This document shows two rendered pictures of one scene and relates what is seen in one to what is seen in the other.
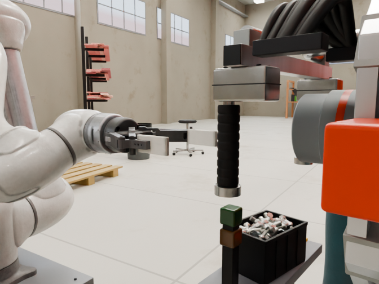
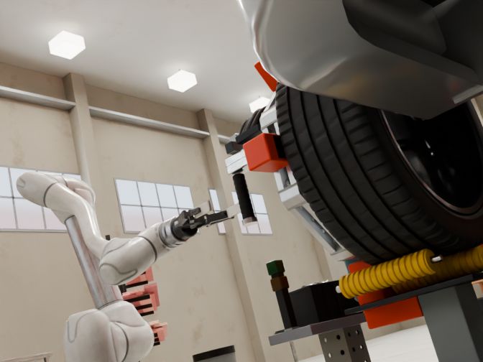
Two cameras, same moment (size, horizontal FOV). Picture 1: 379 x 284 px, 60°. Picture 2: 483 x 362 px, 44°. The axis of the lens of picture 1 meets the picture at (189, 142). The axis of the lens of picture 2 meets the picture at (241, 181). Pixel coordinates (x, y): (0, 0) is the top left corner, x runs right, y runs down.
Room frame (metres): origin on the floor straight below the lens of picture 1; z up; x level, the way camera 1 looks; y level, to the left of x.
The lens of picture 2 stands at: (-1.12, -0.13, 0.41)
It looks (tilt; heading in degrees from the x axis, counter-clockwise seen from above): 16 degrees up; 2
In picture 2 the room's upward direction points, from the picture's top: 14 degrees counter-clockwise
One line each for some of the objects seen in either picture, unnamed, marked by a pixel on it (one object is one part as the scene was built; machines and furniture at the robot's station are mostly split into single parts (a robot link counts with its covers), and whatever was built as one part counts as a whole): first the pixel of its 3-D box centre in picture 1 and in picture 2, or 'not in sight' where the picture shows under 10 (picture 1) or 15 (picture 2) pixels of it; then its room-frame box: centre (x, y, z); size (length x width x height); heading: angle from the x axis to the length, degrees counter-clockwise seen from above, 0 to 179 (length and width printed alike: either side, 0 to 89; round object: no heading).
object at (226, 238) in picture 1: (230, 236); (279, 283); (0.72, -0.10, 0.59); 0.04 x 0.04 x 0.04; 51
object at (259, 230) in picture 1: (265, 241); (322, 302); (0.86, -0.21, 0.51); 0.20 x 0.14 x 0.13; 132
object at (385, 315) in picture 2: not in sight; (394, 287); (0.48, -0.38, 0.48); 0.16 x 0.12 x 0.17; 51
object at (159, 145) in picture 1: (152, 145); (202, 209); (0.53, 0.06, 0.83); 0.07 x 0.01 x 0.03; 51
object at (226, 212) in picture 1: (230, 215); (275, 267); (0.72, -0.10, 0.64); 0.04 x 0.04 x 0.04; 51
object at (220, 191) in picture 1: (228, 147); (244, 197); (0.52, -0.06, 0.83); 0.04 x 0.04 x 0.16
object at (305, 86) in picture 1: (319, 89); not in sight; (0.76, -0.30, 0.93); 0.09 x 0.05 x 0.05; 51
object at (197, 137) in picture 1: (202, 137); (235, 209); (0.64, -0.02, 0.83); 0.07 x 0.01 x 0.03; 51
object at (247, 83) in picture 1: (246, 84); (242, 161); (0.50, -0.09, 0.93); 0.09 x 0.05 x 0.05; 51
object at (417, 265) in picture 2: not in sight; (386, 274); (0.35, -0.35, 0.51); 0.29 x 0.06 x 0.06; 51
